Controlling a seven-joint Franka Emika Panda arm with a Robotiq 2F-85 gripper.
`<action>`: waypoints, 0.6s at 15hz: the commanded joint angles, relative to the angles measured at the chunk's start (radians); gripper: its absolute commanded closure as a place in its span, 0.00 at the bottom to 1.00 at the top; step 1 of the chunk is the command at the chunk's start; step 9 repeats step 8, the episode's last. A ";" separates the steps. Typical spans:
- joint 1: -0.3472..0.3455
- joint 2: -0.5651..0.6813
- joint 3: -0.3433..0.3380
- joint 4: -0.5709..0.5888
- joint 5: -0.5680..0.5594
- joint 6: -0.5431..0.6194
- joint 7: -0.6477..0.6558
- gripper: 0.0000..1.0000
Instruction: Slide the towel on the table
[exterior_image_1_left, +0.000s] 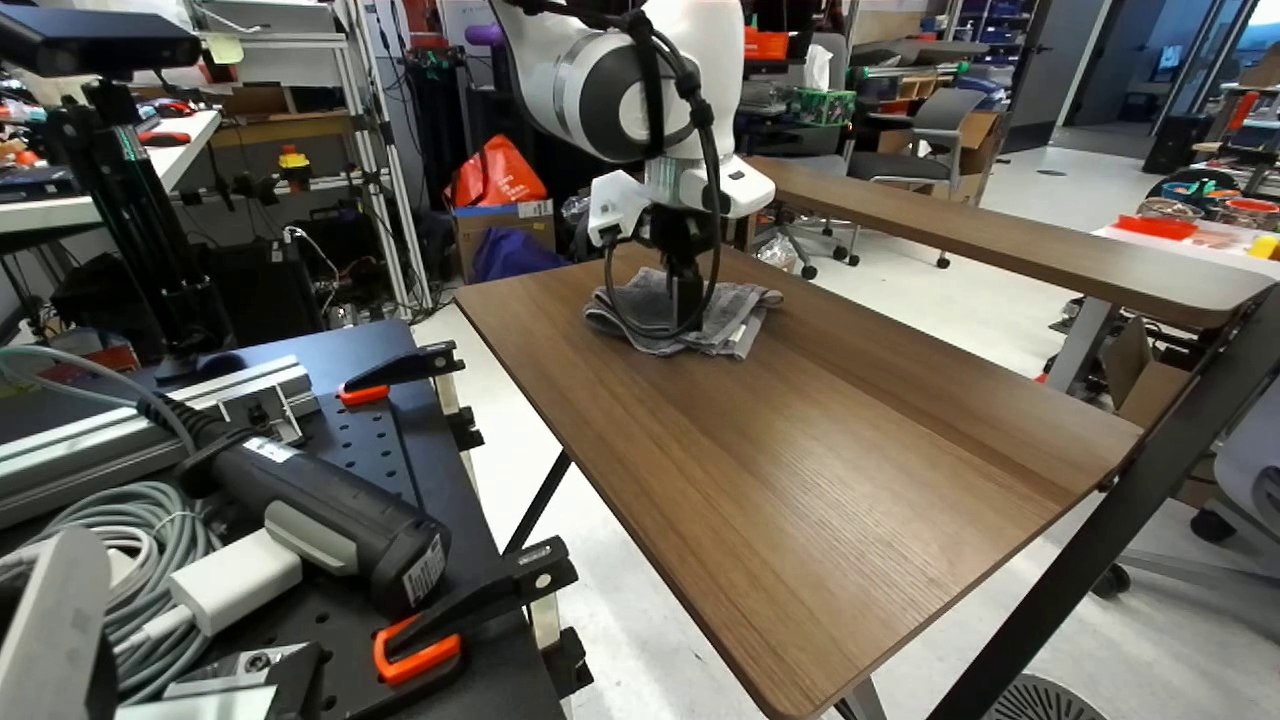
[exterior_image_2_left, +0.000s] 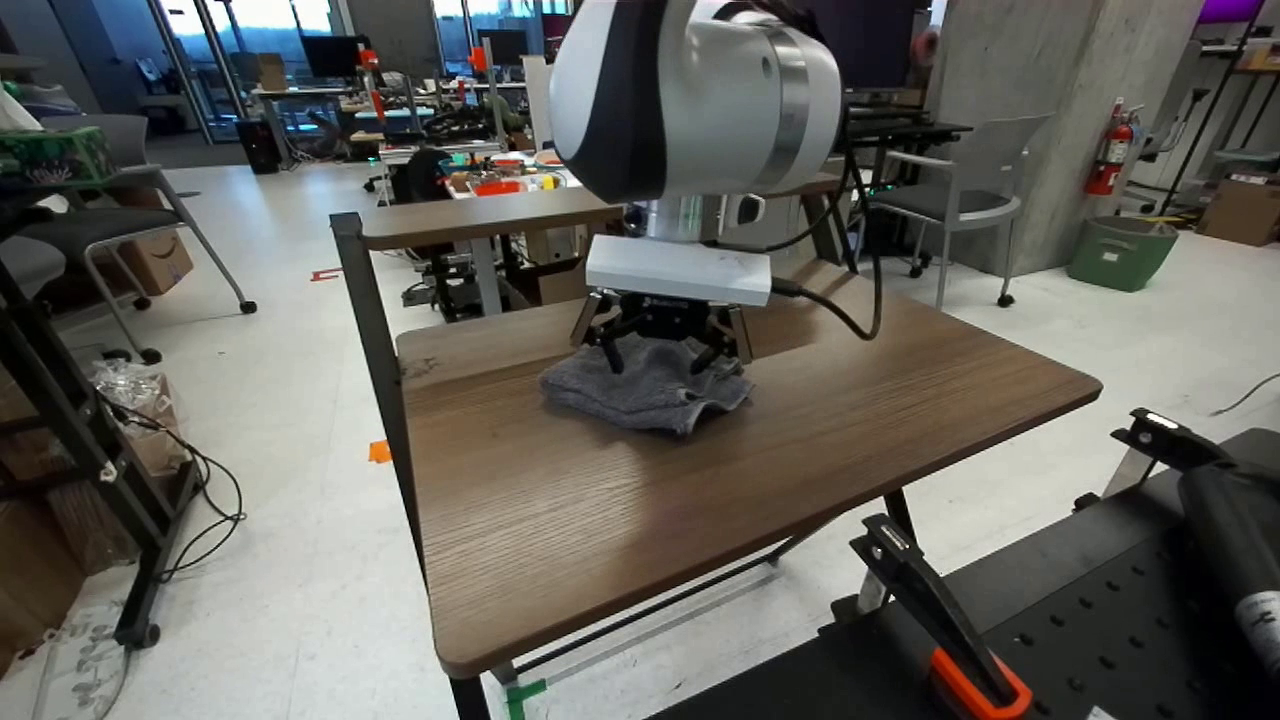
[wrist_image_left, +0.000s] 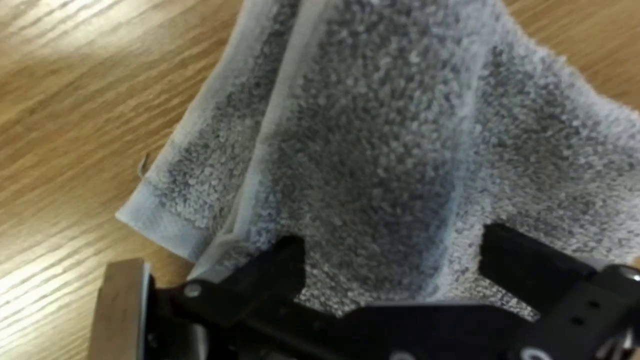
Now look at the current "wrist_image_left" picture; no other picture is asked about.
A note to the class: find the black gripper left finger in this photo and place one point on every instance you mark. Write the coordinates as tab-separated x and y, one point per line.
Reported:
267	280

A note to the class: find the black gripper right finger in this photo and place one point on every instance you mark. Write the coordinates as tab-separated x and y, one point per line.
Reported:
526	261

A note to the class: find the grey terry towel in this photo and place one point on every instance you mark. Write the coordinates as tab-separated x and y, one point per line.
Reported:
372	132

